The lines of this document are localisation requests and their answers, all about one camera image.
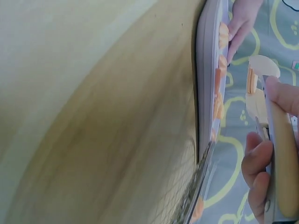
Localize person's right hand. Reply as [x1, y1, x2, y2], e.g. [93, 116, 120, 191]
[241, 76, 299, 224]

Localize person's left hand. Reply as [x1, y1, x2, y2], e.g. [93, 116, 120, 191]
[226, 0, 258, 65]

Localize grey tray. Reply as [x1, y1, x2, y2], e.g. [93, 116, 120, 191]
[197, 0, 232, 165]

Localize steel tongs with cream tips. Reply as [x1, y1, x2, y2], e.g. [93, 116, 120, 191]
[246, 55, 299, 224]

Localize orange carrot slice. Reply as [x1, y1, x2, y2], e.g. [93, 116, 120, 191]
[194, 197, 205, 220]
[247, 67, 258, 94]

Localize row of orange carrot pieces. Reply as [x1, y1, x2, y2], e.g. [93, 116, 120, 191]
[211, 21, 229, 142]

